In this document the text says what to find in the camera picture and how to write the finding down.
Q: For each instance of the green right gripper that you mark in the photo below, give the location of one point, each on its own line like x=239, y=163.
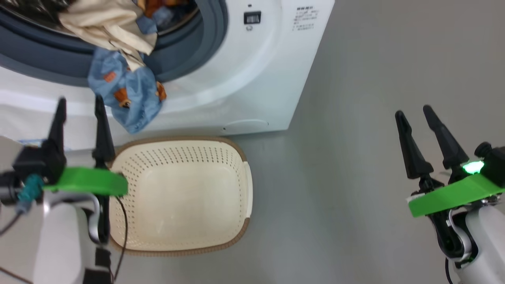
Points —
x=453, y=195

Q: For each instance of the blue energy label sticker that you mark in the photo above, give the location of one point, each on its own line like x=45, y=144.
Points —
x=29, y=142

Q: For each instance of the round white filter cover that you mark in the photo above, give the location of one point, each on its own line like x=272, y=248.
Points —
x=246, y=127

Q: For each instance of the teal left camera connector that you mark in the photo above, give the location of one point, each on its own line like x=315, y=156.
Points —
x=29, y=191

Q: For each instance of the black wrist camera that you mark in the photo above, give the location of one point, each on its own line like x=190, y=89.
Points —
x=493, y=161
x=27, y=161

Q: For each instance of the white front-load washing machine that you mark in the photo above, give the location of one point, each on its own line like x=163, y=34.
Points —
x=256, y=79

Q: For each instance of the cream and blue garment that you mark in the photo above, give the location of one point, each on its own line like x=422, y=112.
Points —
x=130, y=94

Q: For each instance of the cream perforated laundry basket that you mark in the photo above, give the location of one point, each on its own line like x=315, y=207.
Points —
x=177, y=197

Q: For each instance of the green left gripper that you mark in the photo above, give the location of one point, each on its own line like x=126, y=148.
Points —
x=86, y=181

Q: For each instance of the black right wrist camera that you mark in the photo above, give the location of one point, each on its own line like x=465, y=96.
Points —
x=493, y=161

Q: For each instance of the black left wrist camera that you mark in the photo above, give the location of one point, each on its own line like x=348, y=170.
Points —
x=27, y=161

